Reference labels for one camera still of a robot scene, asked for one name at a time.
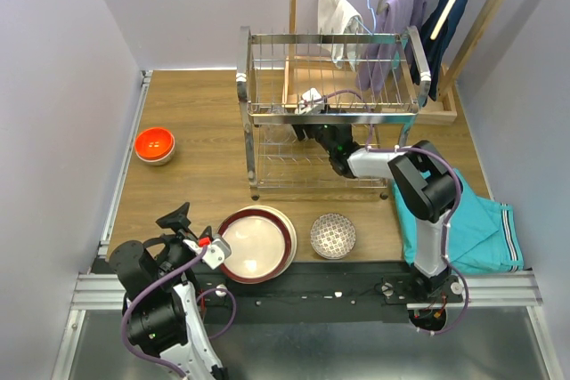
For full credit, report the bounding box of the clear plastic cup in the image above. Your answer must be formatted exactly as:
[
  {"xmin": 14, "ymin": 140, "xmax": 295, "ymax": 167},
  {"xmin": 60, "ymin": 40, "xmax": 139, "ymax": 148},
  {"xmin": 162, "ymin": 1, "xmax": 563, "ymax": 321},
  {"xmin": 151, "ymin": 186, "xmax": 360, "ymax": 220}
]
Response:
[{"xmin": 262, "ymin": 124, "xmax": 295, "ymax": 154}]

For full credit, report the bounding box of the metal two-tier dish rack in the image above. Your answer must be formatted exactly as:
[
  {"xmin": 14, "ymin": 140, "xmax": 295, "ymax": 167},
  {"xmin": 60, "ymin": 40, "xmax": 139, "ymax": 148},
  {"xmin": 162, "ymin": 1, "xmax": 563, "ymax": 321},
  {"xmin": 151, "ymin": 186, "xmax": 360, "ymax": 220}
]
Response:
[{"xmin": 236, "ymin": 27, "xmax": 431, "ymax": 199}]

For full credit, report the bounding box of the orange bowl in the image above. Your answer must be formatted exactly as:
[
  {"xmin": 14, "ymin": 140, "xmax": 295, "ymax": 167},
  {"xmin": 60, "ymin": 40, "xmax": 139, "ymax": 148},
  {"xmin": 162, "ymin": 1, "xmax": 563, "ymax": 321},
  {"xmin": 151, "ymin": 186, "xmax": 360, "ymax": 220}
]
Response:
[{"xmin": 134, "ymin": 126, "xmax": 175, "ymax": 166}]

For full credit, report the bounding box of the patterned small bowl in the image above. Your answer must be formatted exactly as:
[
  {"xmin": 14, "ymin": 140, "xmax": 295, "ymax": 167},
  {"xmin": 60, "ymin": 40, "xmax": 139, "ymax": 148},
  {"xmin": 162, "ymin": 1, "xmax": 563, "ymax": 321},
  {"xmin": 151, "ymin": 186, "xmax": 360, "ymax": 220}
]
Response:
[{"xmin": 310, "ymin": 213, "xmax": 356, "ymax": 260}]

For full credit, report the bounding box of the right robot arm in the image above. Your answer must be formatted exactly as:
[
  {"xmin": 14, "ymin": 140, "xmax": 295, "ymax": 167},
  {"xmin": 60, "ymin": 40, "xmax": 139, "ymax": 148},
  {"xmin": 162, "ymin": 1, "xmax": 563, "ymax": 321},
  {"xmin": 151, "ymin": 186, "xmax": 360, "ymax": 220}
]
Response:
[{"xmin": 293, "ymin": 123, "xmax": 462, "ymax": 302}]

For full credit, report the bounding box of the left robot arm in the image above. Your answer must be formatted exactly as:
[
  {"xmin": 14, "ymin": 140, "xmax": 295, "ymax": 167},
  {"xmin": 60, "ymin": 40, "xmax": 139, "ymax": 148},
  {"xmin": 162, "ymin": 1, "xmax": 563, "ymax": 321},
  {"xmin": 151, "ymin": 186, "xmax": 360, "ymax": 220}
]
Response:
[{"xmin": 109, "ymin": 203, "xmax": 232, "ymax": 379}]

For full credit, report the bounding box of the wooden clothes rack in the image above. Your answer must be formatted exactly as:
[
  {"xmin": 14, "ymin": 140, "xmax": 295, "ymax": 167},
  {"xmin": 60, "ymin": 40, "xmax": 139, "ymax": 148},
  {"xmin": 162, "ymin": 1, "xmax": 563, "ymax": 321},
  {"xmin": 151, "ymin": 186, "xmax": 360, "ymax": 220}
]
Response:
[{"xmin": 281, "ymin": 0, "xmax": 504, "ymax": 125}]

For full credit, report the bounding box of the red rimmed white plate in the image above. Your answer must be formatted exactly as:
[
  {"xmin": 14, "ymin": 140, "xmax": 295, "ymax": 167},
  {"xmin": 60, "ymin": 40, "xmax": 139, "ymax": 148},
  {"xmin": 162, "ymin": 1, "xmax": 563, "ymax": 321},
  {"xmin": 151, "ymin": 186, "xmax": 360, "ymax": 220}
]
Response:
[{"xmin": 218, "ymin": 206, "xmax": 291, "ymax": 285}]

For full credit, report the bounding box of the pale green plate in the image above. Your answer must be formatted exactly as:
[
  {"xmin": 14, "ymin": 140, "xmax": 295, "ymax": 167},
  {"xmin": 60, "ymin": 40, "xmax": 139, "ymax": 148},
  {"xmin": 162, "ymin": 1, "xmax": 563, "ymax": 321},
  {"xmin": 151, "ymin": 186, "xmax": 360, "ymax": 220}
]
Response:
[{"xmin": 266, "ymin": 206, "xmax": 297, "ymax": 274}]

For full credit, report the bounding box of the lavender towel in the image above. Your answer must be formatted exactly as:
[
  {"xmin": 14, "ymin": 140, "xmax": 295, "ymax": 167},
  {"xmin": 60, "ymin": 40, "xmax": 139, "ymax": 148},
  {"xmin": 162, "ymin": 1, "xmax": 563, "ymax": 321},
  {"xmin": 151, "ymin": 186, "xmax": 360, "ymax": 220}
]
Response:
[{"xmin": 355, "ymin": 0, "xmax": 428, "ymax": 94}]

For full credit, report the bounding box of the white cloth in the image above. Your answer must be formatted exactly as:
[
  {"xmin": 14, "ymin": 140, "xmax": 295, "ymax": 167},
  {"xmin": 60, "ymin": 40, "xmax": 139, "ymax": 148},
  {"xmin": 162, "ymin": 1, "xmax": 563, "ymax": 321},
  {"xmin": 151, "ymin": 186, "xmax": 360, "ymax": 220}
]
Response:
[{"xmin": 317, "ymin": 0, "xmax": 364, "ymax": 71}]

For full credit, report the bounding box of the navy blue garment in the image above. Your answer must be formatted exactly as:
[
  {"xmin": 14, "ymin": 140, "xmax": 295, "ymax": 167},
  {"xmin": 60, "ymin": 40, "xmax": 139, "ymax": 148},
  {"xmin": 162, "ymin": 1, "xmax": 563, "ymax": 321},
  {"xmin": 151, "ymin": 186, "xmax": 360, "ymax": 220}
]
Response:
[{"xmin": 419, "ymin": 0, "xmax": 468, "ymax": 101}]

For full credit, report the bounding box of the teal cloth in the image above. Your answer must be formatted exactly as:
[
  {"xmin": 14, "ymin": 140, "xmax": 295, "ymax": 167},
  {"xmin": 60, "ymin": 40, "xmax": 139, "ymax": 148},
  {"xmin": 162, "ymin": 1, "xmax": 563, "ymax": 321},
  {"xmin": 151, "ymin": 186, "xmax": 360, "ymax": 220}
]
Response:
[{"xmin": 391, "ymin": 168, "xmax": 525, "ymax": 277}]

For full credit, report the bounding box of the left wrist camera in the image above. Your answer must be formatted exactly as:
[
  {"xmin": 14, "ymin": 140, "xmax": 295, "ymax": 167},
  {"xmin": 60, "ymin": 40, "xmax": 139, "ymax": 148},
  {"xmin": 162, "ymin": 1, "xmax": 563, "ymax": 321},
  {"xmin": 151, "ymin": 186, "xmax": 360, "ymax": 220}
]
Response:
[{"xmin": 183, "ymin": 234, "xmax": 232, "ymax": 270}]

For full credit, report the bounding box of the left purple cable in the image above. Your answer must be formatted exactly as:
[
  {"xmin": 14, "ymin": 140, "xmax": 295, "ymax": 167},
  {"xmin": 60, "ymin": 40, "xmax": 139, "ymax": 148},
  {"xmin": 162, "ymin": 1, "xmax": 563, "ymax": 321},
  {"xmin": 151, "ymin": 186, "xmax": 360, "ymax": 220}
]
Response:
[{"xmin": 120, "ymin": 246, "xmax": 237, "ymax": 376}]

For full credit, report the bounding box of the purple cable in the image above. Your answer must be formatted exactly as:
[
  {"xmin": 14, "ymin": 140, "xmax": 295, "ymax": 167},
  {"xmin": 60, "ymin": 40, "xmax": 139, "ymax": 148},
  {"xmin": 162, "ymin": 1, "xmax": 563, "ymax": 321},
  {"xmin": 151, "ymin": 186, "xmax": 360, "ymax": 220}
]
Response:
[
  {"xmin": 120, "ymin": 246, "xmax": 237, "ymax": 376},
  {"xmin": 322, "ymin": 89, "xmax": 471, "ymax": 336}
]

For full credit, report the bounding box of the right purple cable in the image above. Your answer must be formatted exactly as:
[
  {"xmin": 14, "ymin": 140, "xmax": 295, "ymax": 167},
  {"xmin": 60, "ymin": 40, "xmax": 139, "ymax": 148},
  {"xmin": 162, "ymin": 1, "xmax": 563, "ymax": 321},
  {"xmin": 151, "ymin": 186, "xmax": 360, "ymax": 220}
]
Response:
[{"xmin": 322, "ymin": 89, "xmax": 471, "ymax": 336}]

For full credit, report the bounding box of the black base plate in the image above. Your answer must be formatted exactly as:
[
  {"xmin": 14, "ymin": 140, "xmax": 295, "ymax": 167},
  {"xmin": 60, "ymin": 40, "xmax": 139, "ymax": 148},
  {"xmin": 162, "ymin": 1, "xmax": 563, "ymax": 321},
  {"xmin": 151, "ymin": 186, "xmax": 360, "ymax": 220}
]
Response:
[{"xmin": 88, "ymin": 259, "xmax": 473, "ymax": 327}]

